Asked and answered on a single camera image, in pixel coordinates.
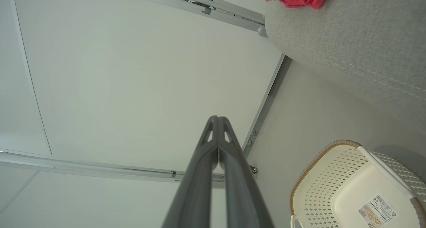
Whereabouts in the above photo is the cream perforated laundry basket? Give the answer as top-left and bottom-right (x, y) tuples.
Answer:
(289, 140), (426, 228)

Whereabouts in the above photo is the grey partition post single leg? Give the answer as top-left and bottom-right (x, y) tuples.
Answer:
(0, 150), (227, 189)

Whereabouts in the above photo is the grey fabric sofa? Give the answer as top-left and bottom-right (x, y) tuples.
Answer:
(265, 0), (426, 123)

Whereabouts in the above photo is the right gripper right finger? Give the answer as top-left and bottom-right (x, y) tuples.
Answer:
(218, 116), (275, 228)

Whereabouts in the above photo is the grey partition bottom rail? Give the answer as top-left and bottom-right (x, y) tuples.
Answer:
(241, 53), (287, 159)

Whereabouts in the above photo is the paper label sticker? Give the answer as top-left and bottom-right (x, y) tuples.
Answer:
(358, 194), (398, 228)

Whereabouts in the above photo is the grey partition post double leg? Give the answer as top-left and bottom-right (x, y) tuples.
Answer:
(108, 0), (269, 38)

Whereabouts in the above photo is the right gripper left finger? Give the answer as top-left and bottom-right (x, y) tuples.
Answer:
(161, 116), (220, 228)

